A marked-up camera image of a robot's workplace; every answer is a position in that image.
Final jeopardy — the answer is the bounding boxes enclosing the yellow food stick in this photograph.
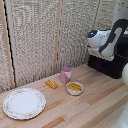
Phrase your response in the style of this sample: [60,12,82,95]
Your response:
[68,85,83,93]
[68,83,82,90]

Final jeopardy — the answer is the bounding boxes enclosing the pink plastic cup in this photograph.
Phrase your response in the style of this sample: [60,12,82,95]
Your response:
[59,66,73,84]

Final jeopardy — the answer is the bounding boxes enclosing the small white bowl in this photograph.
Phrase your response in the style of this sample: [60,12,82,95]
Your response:
[65,81,85,97]

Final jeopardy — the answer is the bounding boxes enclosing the white plate with patterned rim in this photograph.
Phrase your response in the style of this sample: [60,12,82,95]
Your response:
[2,87,47,121]

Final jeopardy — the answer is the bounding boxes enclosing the black air fryer drawer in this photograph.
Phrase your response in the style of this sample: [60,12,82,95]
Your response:
[87,53,116,75]

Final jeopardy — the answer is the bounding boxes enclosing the yellow rectangular block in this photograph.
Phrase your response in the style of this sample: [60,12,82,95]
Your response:
[45,79,59,90]

